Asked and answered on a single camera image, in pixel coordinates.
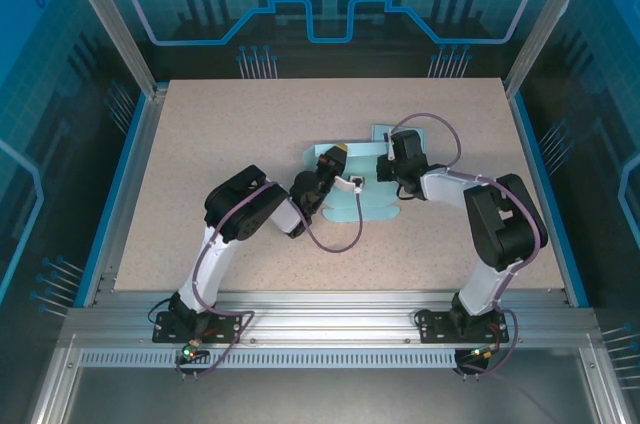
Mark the light blue paper box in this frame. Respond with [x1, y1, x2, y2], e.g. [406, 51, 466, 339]
[369, 123, 429, 151]
[302, 139, 401, 224]

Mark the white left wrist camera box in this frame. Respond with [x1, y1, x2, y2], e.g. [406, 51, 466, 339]
[332, 173, 370, 196]

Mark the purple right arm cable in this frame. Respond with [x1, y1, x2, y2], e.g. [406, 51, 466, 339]
[387, 113, 550, 380]

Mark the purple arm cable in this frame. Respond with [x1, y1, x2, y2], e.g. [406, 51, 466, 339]
[174, 181, 365, 380]
[387, 113, 550, 380]

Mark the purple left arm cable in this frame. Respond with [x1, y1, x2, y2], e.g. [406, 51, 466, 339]
[174, 181, 365, 380]

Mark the aluminium frame rail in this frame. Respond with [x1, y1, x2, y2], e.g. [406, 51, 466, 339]
[64, 290, 599, 350]

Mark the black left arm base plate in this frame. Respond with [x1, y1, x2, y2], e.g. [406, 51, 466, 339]
[152, 310, 246, 345]

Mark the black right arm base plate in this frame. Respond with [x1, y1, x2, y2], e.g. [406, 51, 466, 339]
[415, 308, 510, 345]

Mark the aluminium side rail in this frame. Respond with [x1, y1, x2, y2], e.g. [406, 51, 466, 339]
[94, 86, 170, 306]

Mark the slotted grey cable duct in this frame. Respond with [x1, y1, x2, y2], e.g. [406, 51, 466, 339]
[78, 349, 459, 370]

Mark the aluminium frame post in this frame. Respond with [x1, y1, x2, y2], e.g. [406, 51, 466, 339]
[502, 0, 605, 98]
[54, 0, 170, 100]

